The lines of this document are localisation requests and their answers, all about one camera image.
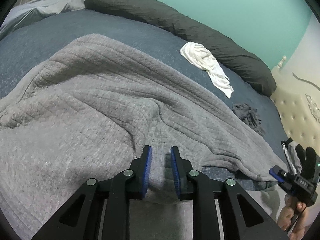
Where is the grey quilted sweatshirt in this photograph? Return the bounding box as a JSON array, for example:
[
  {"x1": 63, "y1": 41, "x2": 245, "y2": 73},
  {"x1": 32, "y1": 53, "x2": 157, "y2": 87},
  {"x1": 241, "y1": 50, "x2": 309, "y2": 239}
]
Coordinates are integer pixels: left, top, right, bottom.
[{"x1": 1, "y1": 34, "x2": 286, "y2": 239}]

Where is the person's right hand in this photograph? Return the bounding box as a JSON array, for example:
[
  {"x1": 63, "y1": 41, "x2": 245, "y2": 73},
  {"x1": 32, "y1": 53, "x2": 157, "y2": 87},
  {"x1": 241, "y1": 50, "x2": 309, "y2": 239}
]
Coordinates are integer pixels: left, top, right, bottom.
[{"x1": 277, "y1": 194, "x2": 309, "y2": 240}]

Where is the dark grey thin garment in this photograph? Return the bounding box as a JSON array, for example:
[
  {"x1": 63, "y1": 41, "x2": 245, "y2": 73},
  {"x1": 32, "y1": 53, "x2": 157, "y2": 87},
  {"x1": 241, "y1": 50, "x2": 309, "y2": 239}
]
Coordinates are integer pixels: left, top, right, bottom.
[{"x1": 232, "y1": 103, "x2": 265, "y2": 137}]

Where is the cream tufted headboard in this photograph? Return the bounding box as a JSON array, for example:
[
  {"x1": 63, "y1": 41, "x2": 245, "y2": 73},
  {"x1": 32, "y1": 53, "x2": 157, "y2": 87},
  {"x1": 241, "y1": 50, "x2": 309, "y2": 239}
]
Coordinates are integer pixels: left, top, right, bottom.
[{"x1": 271, "y1": 37, "x2": 319, "y2": 152}]

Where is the long dark grey pillow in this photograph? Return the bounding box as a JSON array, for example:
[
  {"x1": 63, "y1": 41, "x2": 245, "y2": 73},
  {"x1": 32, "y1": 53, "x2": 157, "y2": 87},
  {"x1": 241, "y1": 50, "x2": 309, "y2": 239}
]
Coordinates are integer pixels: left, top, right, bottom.
[{"x1": 84, "y1": 0, "x2": 277, "y2": 96}]

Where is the white t-shirt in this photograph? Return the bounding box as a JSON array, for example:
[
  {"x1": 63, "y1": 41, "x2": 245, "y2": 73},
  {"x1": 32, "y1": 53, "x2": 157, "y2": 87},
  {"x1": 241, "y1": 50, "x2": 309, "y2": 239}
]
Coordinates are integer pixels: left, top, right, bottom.
[{"x1": 180, "y1": 42, "x2": 234, "y2": 99}]

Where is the blue patterned bed sheet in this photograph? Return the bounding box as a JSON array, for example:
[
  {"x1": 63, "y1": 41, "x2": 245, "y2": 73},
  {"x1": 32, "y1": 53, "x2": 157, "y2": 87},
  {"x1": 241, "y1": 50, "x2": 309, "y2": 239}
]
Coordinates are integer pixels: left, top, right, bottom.
[{"x1": 1, "y1": 9, "x2": 286, "y2": 158}]

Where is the light grey blanket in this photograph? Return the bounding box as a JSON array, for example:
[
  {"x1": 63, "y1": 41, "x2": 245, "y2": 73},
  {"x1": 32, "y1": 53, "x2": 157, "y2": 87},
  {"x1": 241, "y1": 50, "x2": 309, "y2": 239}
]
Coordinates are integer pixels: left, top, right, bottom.
[{"x1": 1, "y1": 0, "x2": 85, "y2": 39}]

